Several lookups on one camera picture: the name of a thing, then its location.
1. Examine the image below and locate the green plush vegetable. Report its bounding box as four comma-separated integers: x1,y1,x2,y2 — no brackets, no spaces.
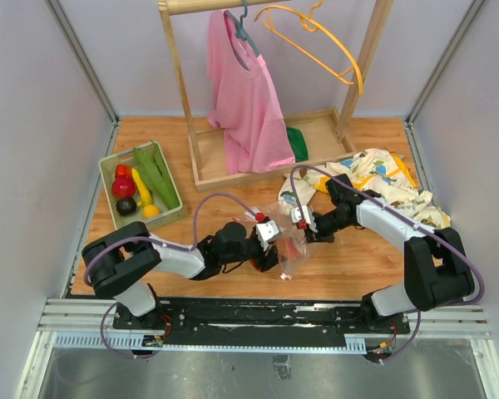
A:
132,143,180,210

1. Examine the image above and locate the cartoon print children's garment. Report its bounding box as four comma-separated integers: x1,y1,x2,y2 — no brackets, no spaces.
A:
278,148,451,229

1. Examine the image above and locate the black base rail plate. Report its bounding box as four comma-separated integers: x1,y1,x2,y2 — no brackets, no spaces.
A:
112,298,413,335

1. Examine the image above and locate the yellow plush banana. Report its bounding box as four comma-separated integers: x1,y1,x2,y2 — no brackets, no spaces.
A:
132,168,153,208

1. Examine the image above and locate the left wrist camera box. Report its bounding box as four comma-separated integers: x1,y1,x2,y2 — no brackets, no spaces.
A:
255,212,281,251

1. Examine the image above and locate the yellow plush fruit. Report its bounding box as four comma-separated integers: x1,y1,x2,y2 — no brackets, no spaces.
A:
142,204,161,219

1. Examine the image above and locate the wooden clothes rack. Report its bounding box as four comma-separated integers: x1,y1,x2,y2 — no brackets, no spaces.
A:
158,1,393,191

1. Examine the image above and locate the red plush fruit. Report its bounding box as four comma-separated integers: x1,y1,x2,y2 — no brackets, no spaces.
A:
111,177,136,200

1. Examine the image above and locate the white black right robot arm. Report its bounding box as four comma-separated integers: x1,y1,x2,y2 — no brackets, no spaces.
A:
297,175,476,333

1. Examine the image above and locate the dark purple plush fruit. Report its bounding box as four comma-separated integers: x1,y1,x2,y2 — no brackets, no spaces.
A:
116,197,137,216

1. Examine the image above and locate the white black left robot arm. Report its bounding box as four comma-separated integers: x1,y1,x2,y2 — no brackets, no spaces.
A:
82,217,281,329

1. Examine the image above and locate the clear zip top bag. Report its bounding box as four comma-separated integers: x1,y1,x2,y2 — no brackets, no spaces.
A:
236,200,310,281

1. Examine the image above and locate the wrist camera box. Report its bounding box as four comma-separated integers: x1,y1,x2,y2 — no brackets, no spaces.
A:
255,212,281,251
289,205,318,233

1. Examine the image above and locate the red orange plush pepper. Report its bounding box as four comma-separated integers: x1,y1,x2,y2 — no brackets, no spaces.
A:
114,164,132,179

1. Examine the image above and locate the grey clothes hanger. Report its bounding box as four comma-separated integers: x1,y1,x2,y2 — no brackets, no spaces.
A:
223,0,260,71

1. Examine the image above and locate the light green plastic basket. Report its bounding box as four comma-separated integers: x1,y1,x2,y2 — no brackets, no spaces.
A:
99,141,184,229

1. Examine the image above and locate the green cloth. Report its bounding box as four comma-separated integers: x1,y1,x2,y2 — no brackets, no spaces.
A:
286,126,309,162

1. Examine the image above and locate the yellow clothes hanger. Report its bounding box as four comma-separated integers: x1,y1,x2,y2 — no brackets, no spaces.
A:
254,0,364,95

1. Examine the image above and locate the pink t-shirt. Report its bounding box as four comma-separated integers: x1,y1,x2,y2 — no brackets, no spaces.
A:
207,10,295,175

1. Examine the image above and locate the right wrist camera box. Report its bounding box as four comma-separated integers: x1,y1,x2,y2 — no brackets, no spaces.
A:
289,205,318,233

